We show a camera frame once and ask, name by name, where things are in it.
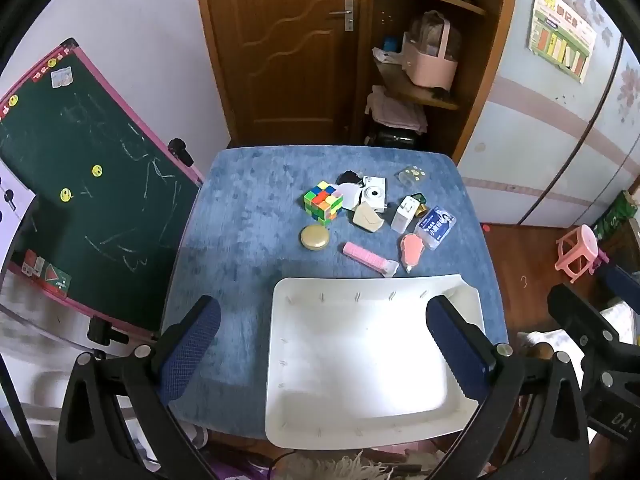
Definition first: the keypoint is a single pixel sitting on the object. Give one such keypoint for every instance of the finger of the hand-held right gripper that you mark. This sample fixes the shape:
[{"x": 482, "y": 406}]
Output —
[
  {"x": 622, "y": 282},
  {"x": 575, "y": 310}
]

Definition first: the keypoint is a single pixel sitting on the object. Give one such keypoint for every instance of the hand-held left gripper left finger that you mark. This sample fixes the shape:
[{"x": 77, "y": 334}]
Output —
[{"x": 192, "y": 345}]

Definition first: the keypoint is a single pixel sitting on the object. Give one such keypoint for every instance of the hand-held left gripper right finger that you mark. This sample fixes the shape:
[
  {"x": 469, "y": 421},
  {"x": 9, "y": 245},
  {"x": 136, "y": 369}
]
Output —
[{"x": 457, "y": 345}]

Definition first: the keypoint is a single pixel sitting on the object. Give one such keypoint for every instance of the white rectangular tray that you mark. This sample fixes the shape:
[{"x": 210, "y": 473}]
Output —
[{"x": 350, "y": 360}]

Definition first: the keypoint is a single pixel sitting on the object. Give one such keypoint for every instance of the dark green gold box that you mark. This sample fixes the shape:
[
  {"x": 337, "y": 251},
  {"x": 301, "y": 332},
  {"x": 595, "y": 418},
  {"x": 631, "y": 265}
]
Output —
[{"x": 421, "y": 202}]

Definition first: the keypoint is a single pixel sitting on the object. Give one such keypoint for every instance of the beige envelope-shaped box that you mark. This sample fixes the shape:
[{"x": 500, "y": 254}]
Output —
[{"x": 367, "y": 217}]

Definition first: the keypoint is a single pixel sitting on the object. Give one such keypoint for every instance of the pink plastic stool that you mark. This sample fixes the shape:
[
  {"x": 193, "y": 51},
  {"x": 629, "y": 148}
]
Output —
[{"x": 580, "y": 250}]

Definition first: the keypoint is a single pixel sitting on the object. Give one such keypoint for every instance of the black easel knob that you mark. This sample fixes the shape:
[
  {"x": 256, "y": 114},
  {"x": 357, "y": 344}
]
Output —
[
  {"x": 102, "y": 332},
  {"x": 180, "y": 150}
]

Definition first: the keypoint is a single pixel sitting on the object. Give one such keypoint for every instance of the peach correction tape dispenser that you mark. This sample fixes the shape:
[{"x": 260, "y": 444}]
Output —
[{"x": 412, "y": 250}]

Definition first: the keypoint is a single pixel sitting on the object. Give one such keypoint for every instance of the blue and white packet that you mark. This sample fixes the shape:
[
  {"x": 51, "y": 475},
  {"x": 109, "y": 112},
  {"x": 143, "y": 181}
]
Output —
[{"x": 436, "y": 227}]

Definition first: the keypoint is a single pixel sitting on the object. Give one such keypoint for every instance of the pink correction tape pen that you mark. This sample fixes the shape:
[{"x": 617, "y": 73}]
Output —
[{"x": 362, "y": 254}]

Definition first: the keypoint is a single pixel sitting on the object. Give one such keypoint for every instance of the white charger plug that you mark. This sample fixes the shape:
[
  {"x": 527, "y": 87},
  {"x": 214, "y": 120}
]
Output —
[{"x": 404, "y": 215}]

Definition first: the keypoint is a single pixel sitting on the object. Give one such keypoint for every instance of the pale floral wardrobe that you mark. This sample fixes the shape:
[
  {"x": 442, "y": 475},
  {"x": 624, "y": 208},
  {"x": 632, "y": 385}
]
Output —
[{"x": 550, "y": 150}]

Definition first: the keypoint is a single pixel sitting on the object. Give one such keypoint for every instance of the cream fringed rug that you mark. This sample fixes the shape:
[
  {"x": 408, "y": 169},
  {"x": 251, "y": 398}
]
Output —
[{"x": 360, "y": 467}]

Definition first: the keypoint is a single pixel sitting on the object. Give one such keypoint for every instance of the round gold tin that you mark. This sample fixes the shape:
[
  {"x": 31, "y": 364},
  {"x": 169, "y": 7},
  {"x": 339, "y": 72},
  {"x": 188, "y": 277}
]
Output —
[{"x": 314, "y": 238}]

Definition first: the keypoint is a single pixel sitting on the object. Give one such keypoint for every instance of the clear packet of yellow pieces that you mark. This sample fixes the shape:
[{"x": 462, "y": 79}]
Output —
[{"x": 412, "y": 175}]

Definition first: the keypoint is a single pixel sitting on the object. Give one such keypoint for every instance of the multicoloured puzzle cube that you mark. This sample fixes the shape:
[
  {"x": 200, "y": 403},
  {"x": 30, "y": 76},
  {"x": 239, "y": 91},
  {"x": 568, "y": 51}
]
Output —
[{"x": 322, "y": 202}]

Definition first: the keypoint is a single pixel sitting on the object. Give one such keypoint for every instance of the yellow smiley magnet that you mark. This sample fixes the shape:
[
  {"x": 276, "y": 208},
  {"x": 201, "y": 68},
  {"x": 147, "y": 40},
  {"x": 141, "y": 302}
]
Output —
[
  {"x": 95, "y": 170},
  {"x": 65, "y": 194}
]

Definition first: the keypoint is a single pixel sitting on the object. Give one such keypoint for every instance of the black plug adapter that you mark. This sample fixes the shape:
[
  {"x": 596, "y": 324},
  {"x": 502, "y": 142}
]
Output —
[{"x": 349, "y": 177}]

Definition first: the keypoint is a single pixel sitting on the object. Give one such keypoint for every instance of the shiny black bag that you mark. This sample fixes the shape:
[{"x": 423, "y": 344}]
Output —
[{"x": 392, "y": 137}]

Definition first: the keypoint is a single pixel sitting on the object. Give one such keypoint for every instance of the brown wooden corner shelf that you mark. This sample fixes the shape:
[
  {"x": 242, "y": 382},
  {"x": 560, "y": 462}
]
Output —
[{"x": 475, "y": 110}]

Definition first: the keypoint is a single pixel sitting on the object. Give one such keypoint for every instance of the white drawer cabinet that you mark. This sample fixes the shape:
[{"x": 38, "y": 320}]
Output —
[{"x": 12, "y": 210}]

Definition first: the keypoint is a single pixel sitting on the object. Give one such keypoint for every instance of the folded pink cloth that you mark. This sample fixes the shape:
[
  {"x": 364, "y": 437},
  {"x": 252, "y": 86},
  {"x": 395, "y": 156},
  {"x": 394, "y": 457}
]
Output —
[{"x": 397, "y": 110}]

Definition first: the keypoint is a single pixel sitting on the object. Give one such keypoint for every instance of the pink storage basket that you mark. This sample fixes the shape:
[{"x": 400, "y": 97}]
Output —
[{"x": 430, "y": 67}]

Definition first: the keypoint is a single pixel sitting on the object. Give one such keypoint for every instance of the white papers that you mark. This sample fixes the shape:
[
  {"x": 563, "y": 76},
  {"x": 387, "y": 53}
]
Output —
[{"x": 387, "y": 56}]

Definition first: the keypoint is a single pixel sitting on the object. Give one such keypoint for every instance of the brown wooden door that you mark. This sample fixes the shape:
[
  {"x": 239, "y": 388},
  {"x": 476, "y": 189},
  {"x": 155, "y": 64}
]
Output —
[{"x": 280, "y": 50}]

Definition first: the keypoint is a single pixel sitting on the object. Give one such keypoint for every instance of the green chalkboard with pink frame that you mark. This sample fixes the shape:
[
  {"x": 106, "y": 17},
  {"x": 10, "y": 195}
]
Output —
[{"x": 100, "y": 220}]

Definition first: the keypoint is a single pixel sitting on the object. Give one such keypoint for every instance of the white instant camera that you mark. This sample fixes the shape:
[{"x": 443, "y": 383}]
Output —
[{"x": 372, "y": 195}]

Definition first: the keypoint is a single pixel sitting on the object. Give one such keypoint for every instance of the colourful wall poster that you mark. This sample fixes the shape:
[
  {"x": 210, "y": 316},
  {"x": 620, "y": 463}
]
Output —
[{"x": 560, "y": 35}]

